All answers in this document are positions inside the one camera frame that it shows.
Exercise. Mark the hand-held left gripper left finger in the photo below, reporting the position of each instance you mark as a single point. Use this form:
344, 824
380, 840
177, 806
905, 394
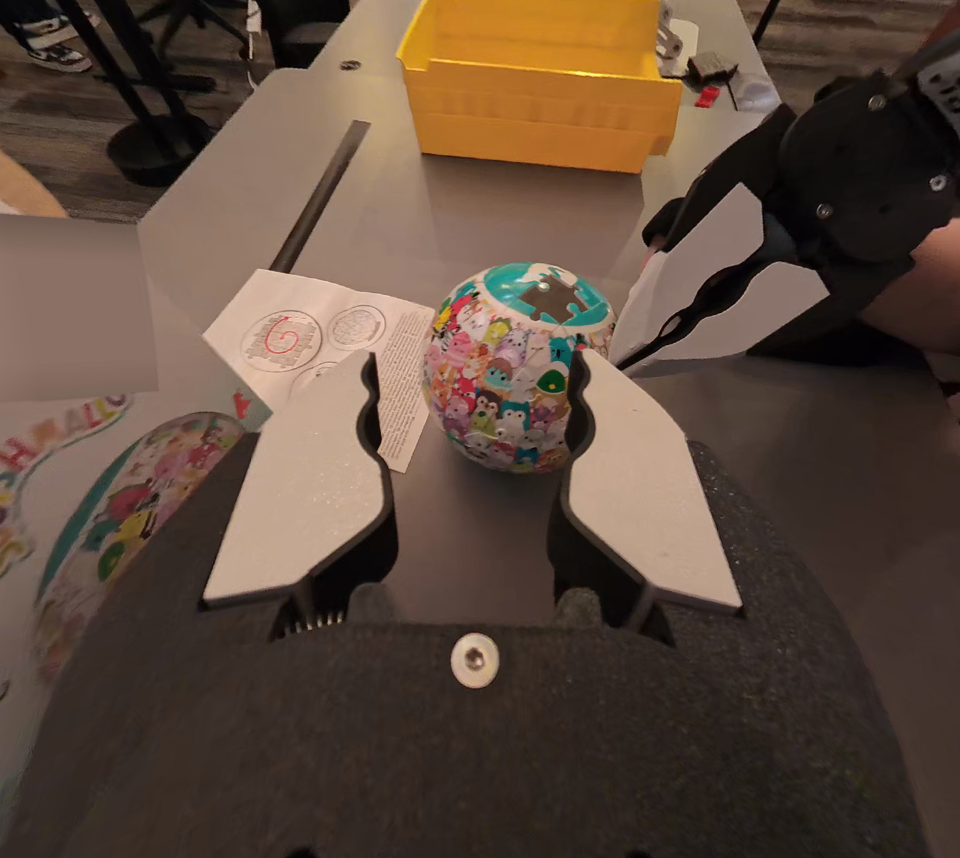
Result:
307, 490

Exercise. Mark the black floor stand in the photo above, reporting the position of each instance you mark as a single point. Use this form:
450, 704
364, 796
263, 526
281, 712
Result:
161, 149

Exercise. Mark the white instruction sheet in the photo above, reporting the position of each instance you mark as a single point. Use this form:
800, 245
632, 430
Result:
300, 318

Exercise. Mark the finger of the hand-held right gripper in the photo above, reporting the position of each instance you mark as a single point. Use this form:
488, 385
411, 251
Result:
712, 227
765, 310

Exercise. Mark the yellow plastic bin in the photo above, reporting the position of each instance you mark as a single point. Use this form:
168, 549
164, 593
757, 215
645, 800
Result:
540, 115

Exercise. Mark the colourful puzzle ball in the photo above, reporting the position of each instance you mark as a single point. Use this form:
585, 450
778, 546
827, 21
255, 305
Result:
510, 378

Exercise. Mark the person's right hand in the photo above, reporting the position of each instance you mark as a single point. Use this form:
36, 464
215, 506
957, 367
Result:
654, 244

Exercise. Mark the puzzle ball cardboard box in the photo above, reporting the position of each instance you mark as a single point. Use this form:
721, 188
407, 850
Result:
142, 483

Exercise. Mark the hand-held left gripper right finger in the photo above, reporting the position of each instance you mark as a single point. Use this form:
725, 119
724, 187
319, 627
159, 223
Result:
645, 498

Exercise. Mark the person's right forearm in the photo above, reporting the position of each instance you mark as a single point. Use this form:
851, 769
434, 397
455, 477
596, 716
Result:
922, 288

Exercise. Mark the small red item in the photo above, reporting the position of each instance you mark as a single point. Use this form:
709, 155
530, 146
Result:
707, 96

